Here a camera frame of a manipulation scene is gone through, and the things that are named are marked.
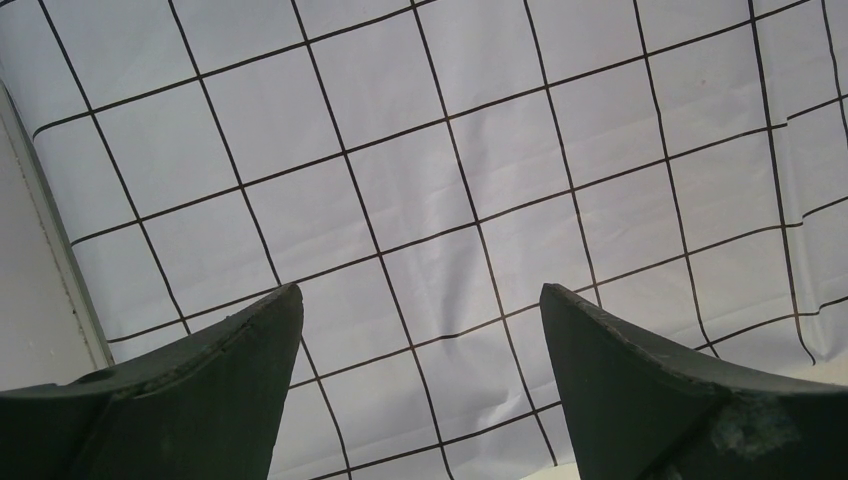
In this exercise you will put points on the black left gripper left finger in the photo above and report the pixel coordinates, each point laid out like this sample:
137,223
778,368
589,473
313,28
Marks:
207,406

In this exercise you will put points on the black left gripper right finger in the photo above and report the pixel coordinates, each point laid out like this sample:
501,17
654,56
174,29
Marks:
640,406

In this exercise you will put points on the white checked tablecloth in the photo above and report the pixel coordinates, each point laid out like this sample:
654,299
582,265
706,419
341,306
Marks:
421,169

